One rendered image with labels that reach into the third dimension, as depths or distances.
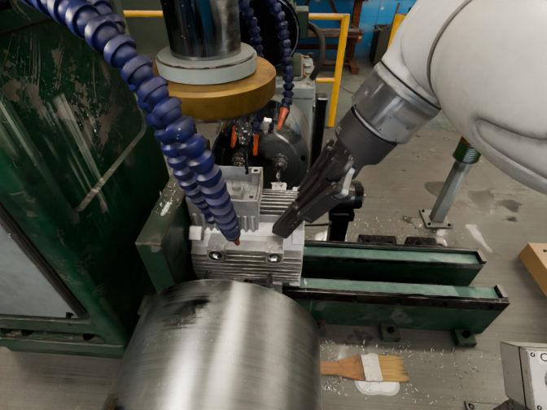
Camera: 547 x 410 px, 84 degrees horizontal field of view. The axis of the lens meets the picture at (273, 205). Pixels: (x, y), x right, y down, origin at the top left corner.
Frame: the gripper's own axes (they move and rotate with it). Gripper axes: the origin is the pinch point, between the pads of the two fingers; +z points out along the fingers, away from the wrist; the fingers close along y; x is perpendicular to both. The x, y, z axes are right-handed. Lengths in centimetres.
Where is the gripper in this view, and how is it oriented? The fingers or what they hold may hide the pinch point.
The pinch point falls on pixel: (290, 220)
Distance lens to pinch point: 50.1
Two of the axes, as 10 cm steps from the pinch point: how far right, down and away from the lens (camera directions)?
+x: 8.6, 4.1, 2.9
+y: -0.7, 6.6, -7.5
